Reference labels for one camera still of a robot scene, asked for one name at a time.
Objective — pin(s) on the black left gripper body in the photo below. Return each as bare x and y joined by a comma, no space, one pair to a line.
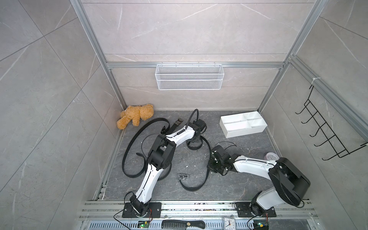
196,141

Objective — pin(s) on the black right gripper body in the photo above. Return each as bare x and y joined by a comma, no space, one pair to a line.
216,166

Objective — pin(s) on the black belt with silver buckle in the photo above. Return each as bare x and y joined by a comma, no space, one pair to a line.
207,172

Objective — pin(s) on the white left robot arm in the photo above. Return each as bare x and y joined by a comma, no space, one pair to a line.
160,157

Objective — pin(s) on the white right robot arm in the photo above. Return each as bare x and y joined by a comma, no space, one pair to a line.
289,183

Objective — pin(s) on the white compartment storage tray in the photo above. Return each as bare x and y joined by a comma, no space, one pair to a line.
242,124

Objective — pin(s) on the black belt with dark buckle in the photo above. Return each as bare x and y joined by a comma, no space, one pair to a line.
129,149

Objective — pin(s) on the brown teddy bear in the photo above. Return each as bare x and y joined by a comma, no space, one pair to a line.
135,114

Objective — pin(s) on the small white clock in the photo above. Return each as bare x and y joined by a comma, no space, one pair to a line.
229,224

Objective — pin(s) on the right green circuit board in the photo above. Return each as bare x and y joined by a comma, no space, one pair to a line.
259,225

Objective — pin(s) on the green circuit board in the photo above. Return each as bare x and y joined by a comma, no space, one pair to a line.
143,224
259,225

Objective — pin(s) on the left green circuit board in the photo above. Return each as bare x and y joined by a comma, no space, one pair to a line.
143,224

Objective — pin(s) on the white wire mesh basket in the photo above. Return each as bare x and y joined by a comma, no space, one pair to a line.
189,76

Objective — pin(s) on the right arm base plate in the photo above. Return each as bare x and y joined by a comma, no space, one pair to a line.
244,210

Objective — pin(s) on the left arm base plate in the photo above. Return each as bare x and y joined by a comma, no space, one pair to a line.
153,211

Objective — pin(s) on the black wire hook rack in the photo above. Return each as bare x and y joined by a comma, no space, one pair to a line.
323,127

